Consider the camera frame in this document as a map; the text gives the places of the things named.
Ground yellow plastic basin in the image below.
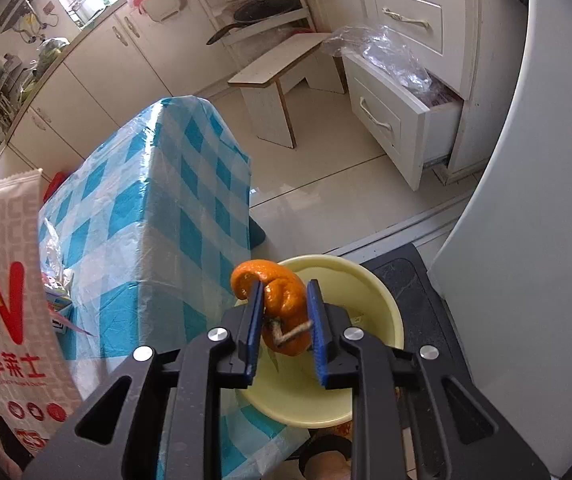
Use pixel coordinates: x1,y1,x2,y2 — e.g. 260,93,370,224
236,255,406,428

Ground black floor mat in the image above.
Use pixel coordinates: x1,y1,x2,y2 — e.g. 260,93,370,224
361,244,487,413

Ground crumpled clear plastic wrapper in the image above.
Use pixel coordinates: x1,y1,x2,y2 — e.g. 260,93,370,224
40,230,76,306

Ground black frying pan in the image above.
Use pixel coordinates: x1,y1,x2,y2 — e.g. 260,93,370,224
206,0,303,46

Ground white red printed paper bag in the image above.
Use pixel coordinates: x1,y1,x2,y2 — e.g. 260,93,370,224
0,169,84,480

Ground white drawer cabinet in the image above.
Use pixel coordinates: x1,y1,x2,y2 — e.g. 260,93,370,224
351,0,482,183

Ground open white drawer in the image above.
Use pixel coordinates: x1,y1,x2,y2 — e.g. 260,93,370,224
342,52,465,191

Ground white water heater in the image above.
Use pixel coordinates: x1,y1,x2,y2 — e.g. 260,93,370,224
0,0,31,32

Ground colourful small carton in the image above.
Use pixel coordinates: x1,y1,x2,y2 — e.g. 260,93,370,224
45,285,98,337

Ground bag of green vegetables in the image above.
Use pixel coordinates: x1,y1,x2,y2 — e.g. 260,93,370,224
30,37,69,86

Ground blue checkered plastic tablecloth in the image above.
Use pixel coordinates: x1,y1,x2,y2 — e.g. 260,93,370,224
38,96,312,480

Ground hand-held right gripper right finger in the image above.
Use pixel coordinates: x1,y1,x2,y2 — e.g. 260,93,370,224
306,280,552,480

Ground clear plastic bags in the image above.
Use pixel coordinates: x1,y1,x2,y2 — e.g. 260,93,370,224
321,24,437,98

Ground cream kitchen base cabinets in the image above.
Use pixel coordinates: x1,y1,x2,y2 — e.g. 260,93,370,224
0,0,217,196

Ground person's leg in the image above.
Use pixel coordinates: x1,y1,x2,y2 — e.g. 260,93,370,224
298,432,354,480

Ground curled orange peel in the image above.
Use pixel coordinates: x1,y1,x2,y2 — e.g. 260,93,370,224
231,259,314,358

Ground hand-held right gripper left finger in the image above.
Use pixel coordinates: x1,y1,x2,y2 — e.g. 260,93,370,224
30,280,267,480

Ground wooden stool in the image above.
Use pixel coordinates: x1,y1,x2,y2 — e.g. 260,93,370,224
227,32,349,150

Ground red trash bin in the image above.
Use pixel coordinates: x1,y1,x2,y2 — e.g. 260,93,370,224
45,172,71,202

